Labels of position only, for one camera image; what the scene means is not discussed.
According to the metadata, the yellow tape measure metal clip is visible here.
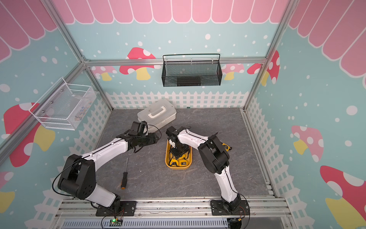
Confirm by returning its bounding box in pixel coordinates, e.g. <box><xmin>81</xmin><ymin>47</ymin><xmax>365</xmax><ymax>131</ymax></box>
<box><xmin>179</xmin><ymin>158</ymin><xmax>191</xmax><ymax>168</ymax></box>

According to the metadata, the yellow tape measure top clip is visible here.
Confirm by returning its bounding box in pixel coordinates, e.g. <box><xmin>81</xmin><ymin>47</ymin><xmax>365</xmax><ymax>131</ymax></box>
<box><xmin>223</xmin><ymin>143</ymin><xmax>232</xmax><ymax>151</ymax></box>

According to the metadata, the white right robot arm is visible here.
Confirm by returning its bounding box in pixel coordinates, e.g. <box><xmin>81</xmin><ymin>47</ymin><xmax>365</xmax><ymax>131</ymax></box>
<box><xmin>166</xmin><ymin>127</ymin><xmax>241</xmax><ymax>214</ymax></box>

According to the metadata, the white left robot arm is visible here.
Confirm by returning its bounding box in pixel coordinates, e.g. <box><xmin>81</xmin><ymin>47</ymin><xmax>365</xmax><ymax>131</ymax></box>
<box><xmin>57</xmin><ymin>131</ymin><xmax>160</xmax><ymax>212</ymax></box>

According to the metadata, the yellow plastic storage box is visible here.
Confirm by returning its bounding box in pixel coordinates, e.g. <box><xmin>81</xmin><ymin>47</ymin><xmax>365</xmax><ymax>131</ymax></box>
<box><xmin>165</xmin><ymin>140</ymin><xmax>193</xmax><ymax>170</ymax></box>

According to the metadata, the white plastic lidded case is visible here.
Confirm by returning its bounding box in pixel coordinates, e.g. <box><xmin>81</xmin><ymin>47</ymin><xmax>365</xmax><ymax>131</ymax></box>
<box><xmin>137</xmin><ymin>99</ymin><xmax>176</xmax><ymax>133</ymax></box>

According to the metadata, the orange black screwdriver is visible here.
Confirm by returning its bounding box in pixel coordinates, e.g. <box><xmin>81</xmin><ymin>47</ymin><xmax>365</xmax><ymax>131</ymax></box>
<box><xmin>120</xmin><ymin>158</ymin><xmax>128</xmax><ymax>189</ymax></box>

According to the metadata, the green circuit board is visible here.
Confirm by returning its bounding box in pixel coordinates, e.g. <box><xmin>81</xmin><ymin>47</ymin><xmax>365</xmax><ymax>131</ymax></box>
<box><xmin>108</xmin><ymin>219</ymin><xmax>123</xmax><ymax>227</ymax></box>

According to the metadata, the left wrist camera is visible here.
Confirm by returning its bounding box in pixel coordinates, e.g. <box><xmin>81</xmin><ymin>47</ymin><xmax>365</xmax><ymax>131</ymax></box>
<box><xmin>129</xmin><ymin>121</ymin><xmax>148</xmax><ymax>136</ymax></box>

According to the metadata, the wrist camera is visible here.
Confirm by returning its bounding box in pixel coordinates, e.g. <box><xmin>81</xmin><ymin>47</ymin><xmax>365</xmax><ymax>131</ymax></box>
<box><xmin>166</xmin><ymin>126</ymin><xmax>179</xmax><ymax>148</ymax></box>
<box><xmin>129</xmin><ymin>121</ymin><xmax>148</xmax><ymax>136</ymax></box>

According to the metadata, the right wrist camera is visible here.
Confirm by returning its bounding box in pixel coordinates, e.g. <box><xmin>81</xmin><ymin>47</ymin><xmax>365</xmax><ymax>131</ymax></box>
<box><xmin>166</xmin><ymin>126</ymin><xmax>179</xmax><ymax>148</ymax></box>

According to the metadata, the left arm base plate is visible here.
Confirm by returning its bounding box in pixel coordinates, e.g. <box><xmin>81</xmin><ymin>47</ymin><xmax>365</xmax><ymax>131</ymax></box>
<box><xmin>95</xmin><ymin>200</ymin><xmax>137</xmax><ymax>217</ymax></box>

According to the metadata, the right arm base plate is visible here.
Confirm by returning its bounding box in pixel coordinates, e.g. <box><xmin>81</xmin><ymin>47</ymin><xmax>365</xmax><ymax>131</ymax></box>
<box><xmin>210</xmin><ymin>197</ymin><xmax>250</xmax><ymax>216</ymax></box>

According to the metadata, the black wire mesh basket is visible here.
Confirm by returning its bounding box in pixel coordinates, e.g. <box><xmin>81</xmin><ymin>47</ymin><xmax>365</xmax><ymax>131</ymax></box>
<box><xmin>162</xmin><ymin>53</ymin><xmax>223</xmax><ymax>87</ymax></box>

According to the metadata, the white wire mesh basket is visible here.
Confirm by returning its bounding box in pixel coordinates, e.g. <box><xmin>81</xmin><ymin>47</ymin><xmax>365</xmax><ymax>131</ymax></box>
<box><xmin>29</xmin><ymin>78</ymin><xmax>97</xmax><ymax>131</ymax></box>

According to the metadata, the grey slotted cable duct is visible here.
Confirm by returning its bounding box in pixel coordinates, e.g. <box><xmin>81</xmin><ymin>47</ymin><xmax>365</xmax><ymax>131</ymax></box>
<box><xmin>58</xmin><ymin>218</ymin><xmax>228</xmax><ymax>229</ymax></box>

